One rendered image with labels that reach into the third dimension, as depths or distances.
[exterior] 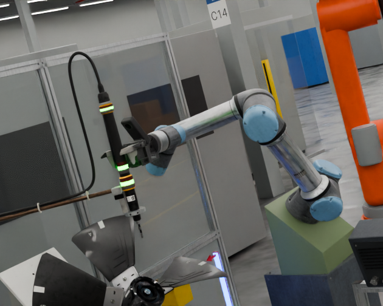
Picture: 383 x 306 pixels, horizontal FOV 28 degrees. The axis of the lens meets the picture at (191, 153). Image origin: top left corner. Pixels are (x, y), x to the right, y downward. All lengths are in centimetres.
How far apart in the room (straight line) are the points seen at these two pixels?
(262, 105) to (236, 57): 659
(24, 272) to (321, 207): 106
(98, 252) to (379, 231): 92
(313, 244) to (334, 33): 357
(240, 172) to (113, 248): 468
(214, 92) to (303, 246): 430
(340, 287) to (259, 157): 642
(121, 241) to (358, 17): 397
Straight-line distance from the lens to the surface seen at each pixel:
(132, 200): 247
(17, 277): 268
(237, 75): 919
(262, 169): 930
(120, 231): 262
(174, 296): 295
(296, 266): 294
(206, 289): 389
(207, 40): 712
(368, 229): 245
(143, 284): 245
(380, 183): 617
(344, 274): 296
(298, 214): 294
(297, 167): 268
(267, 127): 255
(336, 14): 619
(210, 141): 694
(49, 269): 238
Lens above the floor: 189
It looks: 7 degrees down
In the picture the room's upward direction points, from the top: 15 degrees counter-clockwise
